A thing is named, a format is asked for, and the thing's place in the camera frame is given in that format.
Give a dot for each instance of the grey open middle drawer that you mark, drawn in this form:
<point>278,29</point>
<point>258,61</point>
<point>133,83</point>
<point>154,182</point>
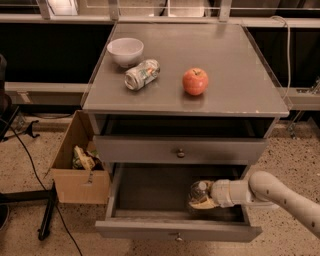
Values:
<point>150,201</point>

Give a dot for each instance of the red apple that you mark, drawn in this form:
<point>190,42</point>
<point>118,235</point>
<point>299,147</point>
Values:
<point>195,81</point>

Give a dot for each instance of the grey drawer cabinet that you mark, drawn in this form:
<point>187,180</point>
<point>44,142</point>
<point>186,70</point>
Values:
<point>241,100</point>

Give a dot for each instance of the cardboard box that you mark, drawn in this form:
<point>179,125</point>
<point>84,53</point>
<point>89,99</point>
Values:
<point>78,186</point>

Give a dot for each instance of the grey upper drawer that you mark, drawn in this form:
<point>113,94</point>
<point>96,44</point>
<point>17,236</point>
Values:
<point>179,150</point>

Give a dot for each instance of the crushed soda can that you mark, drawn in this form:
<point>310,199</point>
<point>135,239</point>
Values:
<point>142,74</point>

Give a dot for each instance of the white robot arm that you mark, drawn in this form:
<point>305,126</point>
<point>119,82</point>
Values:
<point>262,189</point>

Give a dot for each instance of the clear plastic water bottle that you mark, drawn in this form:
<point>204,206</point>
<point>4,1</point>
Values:
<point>196,194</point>

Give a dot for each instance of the black stand base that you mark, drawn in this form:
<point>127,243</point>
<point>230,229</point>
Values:
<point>49,196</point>

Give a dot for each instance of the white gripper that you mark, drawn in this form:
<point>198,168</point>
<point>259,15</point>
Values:
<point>221,193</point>

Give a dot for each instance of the snack bags in box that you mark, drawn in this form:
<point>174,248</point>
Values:
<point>86,159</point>

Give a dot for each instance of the white ceramic bowl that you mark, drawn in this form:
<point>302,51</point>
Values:
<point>126,52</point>

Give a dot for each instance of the metal railing frame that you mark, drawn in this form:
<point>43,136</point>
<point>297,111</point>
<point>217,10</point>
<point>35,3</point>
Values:
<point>250,13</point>

